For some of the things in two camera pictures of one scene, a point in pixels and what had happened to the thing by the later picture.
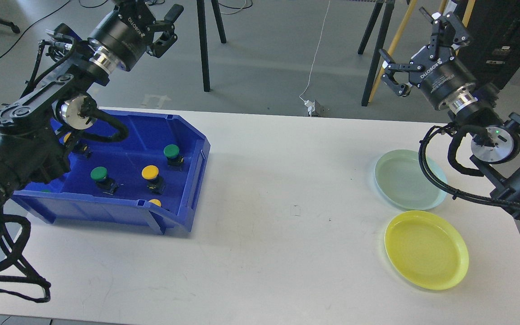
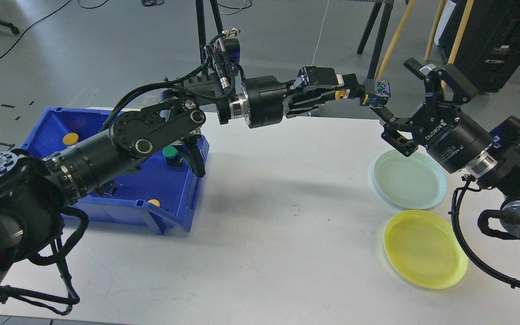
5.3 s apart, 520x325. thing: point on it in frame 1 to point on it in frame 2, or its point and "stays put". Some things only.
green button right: [174, 161] stays put
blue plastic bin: [150, 180] stays put
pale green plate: [401, 180] stays put
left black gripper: [124, 32] to [261, 104]
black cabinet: [503, 33] stays put
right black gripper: [438, 78] to [461, 145]
